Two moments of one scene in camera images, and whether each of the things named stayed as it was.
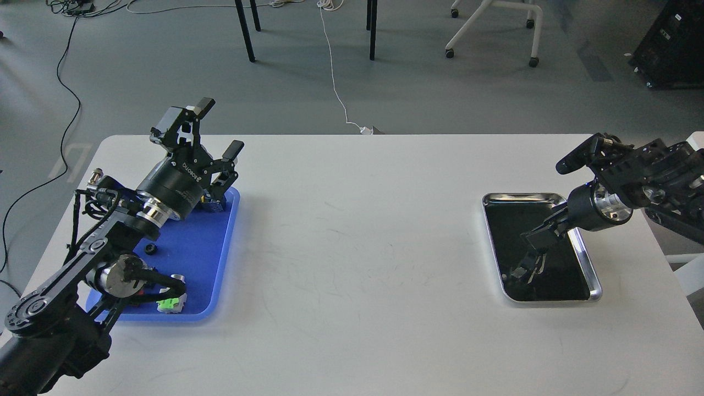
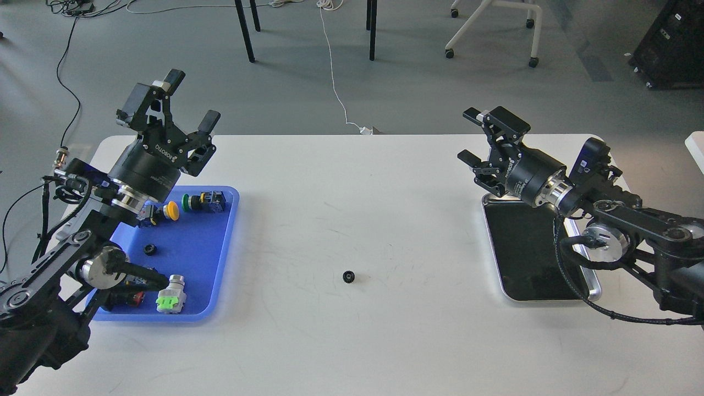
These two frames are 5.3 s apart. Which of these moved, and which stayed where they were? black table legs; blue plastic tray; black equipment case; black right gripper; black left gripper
Moved: black right gripper; black left gripper
Stayed: black table legs; black equipment case; blue plastic tray
